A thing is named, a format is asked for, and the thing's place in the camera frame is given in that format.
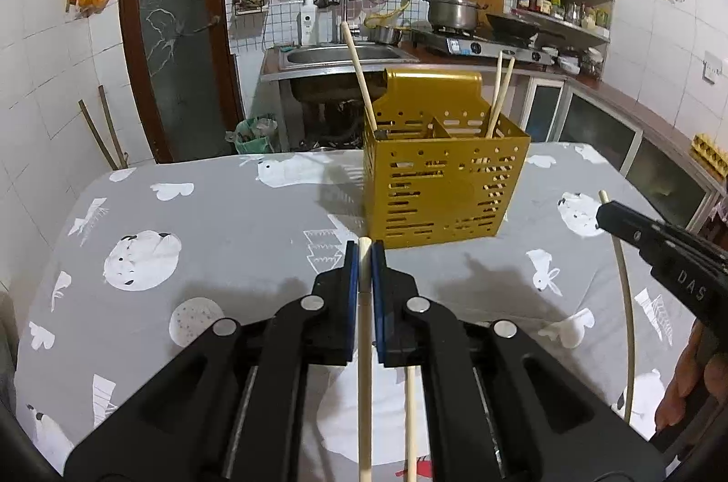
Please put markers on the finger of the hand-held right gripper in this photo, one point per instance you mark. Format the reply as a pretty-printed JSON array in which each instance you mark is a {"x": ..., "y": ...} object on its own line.
[{"x": 625, "y": 226}]

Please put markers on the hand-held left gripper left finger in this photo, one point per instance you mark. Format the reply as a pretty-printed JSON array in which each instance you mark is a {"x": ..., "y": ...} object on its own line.
[{"x": 354, "y": 300}]

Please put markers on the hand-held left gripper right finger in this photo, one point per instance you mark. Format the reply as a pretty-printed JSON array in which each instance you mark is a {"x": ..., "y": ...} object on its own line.
[{"x": 377, "y": 300}]

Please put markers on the yellow perforated utensil holder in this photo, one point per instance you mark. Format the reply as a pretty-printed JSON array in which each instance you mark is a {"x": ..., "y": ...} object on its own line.
[{"x": 443, "y": 198}]

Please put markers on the person's right hand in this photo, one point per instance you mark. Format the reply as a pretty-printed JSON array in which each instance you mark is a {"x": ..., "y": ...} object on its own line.
[{"x": 682, "y": 391}]

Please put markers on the kitchen counter cabinet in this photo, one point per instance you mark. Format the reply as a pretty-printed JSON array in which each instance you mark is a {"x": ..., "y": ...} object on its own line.
[{"x": 654, "y": 169}]

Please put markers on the yellow egg tray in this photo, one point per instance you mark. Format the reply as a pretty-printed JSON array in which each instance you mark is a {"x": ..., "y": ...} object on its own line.
[{"x": 711, "y": 152}]

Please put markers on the grey printed tablecloth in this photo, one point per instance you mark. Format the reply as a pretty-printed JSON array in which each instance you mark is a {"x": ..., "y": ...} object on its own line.
[{"x": 227, "y": 243}]

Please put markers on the stack of white bowls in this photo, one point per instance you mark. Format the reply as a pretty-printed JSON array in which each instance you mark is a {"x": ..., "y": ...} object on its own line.
[{"x": 574, "y": 61}]

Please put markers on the green trash bin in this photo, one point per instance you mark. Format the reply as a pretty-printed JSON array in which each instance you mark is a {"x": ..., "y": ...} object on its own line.
[{"x": 253, "y": 135}]

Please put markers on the row of condiment bottles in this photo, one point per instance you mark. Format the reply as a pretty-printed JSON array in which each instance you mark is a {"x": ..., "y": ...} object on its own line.
[{"x": 563, "y": 7}]

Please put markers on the black wok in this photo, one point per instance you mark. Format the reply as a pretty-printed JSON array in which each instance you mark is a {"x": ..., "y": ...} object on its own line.
[{"x": 512, "y": 24}]

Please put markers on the steel gas stove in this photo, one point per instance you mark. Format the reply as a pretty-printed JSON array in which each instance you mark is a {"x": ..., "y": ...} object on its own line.
[{"x": 472, "y": 45}]

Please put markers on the steel sink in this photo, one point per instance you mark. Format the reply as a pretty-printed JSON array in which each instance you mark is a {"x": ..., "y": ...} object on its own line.
[{"x": 341, "y": 54}]

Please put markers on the small steel pot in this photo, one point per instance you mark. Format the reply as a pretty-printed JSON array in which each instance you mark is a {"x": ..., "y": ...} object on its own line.
[{"x": 384, "y": 36}]

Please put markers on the steel cooking pot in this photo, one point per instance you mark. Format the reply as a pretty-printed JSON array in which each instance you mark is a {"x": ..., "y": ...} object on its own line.
[{"x": 452, "y": 13}]

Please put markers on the white detergent bottle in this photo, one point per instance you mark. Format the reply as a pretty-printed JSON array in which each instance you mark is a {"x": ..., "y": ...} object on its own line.
[{"x": 308, "y": 24}]

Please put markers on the wooden stick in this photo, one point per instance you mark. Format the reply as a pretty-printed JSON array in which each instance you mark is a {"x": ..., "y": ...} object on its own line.
[
  {"x": 112, "y": 124},
  {"x": 99, "y": 135}
]

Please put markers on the brown frosted glass door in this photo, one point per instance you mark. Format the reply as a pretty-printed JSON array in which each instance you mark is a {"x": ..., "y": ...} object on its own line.
[{"x": 176, "y": 33}]

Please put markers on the white wall switch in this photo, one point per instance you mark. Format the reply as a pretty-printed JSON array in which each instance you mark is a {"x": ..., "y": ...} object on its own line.
[{"x": 715, "y": 68}]

